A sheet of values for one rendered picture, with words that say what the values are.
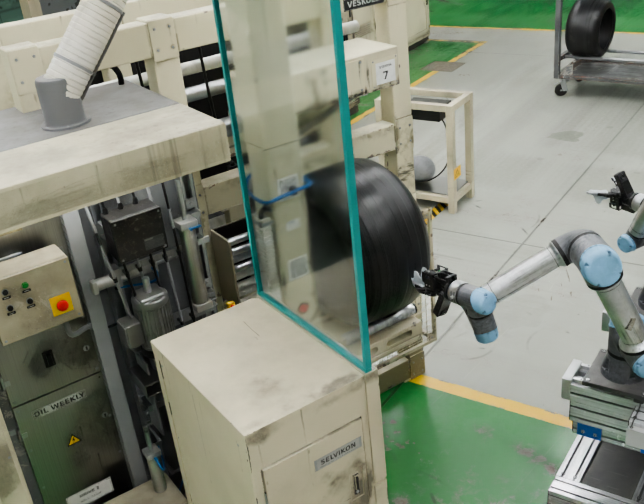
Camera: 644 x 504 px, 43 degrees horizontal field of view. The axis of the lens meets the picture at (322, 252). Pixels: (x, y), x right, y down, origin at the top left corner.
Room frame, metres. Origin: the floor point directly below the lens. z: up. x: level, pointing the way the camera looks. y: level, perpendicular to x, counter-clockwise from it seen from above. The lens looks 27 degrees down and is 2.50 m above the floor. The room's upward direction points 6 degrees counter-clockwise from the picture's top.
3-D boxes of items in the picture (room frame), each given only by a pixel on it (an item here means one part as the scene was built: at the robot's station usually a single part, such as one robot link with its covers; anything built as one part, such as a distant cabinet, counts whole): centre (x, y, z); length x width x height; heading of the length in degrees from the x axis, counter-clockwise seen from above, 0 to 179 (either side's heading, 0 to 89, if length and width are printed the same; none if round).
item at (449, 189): (5.56, -0.83, 0.40); 0.60 x 0.35 x 0.80; 54
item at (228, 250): (2.83, 0.30, 1.05); 0.20 x 0.15 x 0.30; 122
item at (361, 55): (2.94, -0.04, 1.71); 0.61 x 0.25 x 0.15; 122
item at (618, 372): (2.31, -1.01, 0.77); 0.15 x 0.15 x 0.10
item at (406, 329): (2.50, -0.16, 0.84); 0.36 x 0.09 x 0.06; 122
